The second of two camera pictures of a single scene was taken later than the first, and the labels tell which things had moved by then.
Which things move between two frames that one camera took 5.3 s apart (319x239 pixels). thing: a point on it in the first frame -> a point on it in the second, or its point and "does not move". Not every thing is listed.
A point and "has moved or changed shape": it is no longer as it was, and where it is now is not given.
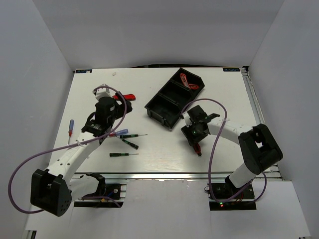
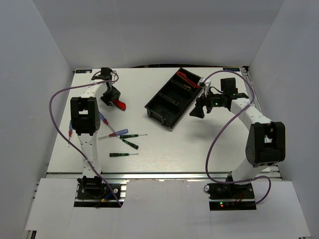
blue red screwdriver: x=71 y=128 does not move
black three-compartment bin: x=166 y=107 does not move
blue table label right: x=231 y=69 does not move
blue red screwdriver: x=119 y=132 does not move
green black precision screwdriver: x=120 y=154 does not move
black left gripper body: x=118 y=113 -> x=111 y=93
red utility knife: x=127 y=97 has moved or changed shape
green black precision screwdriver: x=130 y=144 does not move
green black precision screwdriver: x=124 y=136 does not move
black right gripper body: x=192 y=134 -> x=210 y=101
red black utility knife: x=191 y=86 has moved or changed shape
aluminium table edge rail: x=274 y=173 does not move
